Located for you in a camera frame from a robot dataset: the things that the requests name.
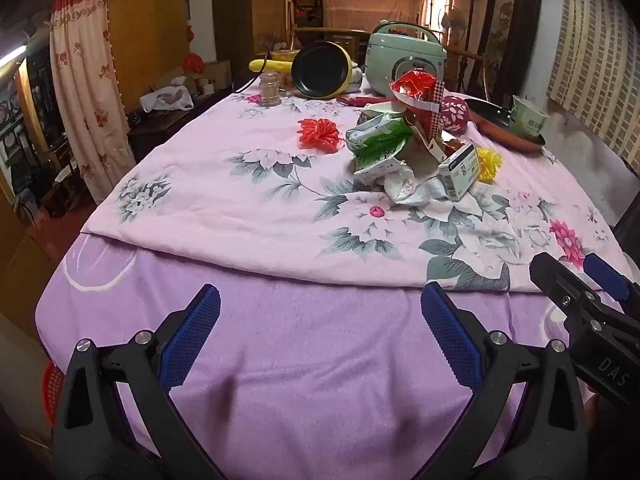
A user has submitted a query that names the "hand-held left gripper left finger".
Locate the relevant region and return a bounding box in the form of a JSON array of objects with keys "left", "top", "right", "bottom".
[{"left": 52, "top": 284, "right": 226, "bottom": 480}]

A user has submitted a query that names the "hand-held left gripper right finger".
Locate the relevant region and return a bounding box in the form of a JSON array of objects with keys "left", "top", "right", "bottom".
[{"left": 415, "top": 281, "right": 591, "bottom": 480}]

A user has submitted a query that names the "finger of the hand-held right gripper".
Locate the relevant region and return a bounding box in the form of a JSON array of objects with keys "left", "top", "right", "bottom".
[
  {"left": 531, "top": 252, "right": 608, "bottom": 321},
  {"left": 584, "top": 254, "right": 640, "bottom": 311}
]

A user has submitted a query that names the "yellow plastic scrubber ball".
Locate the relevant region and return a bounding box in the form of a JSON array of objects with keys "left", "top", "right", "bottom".
[{"left": 475, "top": 148, "right": 503, "bottom": 183}]

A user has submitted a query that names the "white and blue box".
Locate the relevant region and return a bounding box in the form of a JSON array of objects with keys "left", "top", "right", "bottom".
[{"left": 437, "top": 143, "right": 482, "bottom": 201}]

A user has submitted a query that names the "white wrapper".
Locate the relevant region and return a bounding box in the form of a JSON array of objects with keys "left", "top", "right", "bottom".
[{"left": 382, "top": 165, "right": 451, "bottom": 206}]

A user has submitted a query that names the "green snack packet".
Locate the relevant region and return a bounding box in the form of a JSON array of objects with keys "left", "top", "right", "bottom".
[{"left": 346, "top": 112, "right": 416, "bottom": 186}]

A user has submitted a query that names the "red snack bag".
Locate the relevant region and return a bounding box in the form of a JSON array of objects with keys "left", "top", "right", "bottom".
[{"left": 390, "top": 69, "right": 446, "bottom": 111}]

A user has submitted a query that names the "purple bed sheet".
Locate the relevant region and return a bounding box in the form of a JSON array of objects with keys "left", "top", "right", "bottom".
[{"left": 37, "top": 232, "right": 640, "bottom": 480}]

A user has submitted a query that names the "pink floral cloth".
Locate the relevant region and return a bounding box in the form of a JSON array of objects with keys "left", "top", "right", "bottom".
[{"left": 80, "top": 72, "right": 631, "bottom": 293}]

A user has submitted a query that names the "red plastic basket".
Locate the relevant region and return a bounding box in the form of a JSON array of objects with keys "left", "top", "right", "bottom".
[{"left": 41, "top": 361, "right": 63, "bottom": 428}]

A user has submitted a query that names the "brown frying pan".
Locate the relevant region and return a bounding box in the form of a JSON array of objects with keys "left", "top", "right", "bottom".
[{"left": 465, "top": 98, "right": 548, "bottom": 155}]

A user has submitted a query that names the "green paper cup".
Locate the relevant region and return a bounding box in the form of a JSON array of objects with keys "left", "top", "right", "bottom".
[{"left": 509, "top": 95, "right": 551, "bottom": 142}]

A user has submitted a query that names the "dark side table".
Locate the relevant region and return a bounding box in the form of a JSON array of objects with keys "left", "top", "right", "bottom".
[{"left": 127, "top": 87, "right": 236, "bottom": 161}]

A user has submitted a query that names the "white plastic bag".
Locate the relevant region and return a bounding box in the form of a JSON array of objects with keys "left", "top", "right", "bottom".
[{"left": 139, "top": 85, "right": 195, "bottom": 113}]

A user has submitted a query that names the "dark framed picture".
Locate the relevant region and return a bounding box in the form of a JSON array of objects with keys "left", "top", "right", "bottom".
[{"left": 480, "top": 0, "right": 543, "bottom": 98}]

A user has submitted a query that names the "glass shaker jar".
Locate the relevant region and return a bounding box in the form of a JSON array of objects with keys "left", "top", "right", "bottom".
[{"left": 258, "top": 72, "right": 282, "bottom": 108}]

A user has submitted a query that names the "red floral curtain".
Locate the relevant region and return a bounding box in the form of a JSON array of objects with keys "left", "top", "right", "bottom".
[{"left": 50, "top": 0, "right": 137, "bottom": 206}]

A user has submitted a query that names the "standing fan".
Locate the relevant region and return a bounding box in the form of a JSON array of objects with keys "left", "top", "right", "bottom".
[{"left": 440, "top": 7, "right": 468, "bottom": 46}]

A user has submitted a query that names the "green rice cooker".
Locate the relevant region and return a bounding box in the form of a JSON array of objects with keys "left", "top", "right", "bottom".
[{"left": 364, "top": 21, "right": 447, "bottom": 97}]

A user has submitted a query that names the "yellow pan with black inside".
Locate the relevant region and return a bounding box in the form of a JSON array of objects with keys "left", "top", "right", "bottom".
[{"left": 248, "top": 41, "right": 353, "bottom": 100}]

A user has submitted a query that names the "wooden wardrobe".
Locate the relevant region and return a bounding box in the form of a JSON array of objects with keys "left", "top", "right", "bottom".
[{"left": 107, "top": 0, "right": 188, "bottom": 106}]

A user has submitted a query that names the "white covered furniture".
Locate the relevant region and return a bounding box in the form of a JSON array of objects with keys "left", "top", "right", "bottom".
[{"left": 320, "top": 0, "right": 421, "bottom": 28}]

